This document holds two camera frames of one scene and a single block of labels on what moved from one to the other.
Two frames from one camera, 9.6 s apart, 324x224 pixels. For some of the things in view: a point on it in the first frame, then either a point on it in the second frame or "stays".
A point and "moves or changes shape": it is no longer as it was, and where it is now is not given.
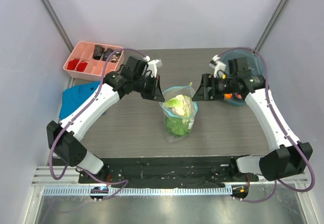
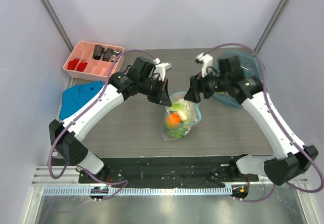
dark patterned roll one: [98, 52] stays
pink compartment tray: [89, 59] stays
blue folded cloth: [74, 95] stays
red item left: [72, 64] stays
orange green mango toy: [228, 95] moves or changes shape
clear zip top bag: [178, 112] moves or changes shape
